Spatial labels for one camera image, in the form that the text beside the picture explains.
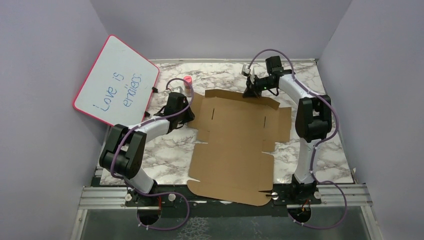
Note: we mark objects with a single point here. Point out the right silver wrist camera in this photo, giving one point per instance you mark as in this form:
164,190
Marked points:
248,72

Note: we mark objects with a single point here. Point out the aluminium frame rail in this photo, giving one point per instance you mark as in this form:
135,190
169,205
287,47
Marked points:
104,214

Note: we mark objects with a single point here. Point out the pink-framed whiteboard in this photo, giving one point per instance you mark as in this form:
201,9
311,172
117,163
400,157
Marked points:
119,85

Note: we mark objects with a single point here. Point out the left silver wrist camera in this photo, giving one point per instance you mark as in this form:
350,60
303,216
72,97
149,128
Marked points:
179,89

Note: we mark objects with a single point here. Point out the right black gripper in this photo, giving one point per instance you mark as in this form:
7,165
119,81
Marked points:
250,92

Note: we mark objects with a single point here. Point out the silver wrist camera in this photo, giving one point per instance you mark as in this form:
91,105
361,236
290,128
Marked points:
248,72
179,89

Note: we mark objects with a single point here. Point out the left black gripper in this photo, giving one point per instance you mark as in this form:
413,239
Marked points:
190,116

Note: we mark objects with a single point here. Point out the pink-capped clear bottle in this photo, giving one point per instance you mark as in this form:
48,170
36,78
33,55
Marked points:
188,85

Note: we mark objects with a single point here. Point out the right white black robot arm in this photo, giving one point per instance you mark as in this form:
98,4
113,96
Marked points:
313,119

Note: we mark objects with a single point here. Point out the brown cardboard box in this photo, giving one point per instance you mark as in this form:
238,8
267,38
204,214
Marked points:
232,159

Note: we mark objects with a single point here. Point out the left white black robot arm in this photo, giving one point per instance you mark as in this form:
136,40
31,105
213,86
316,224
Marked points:
124,148

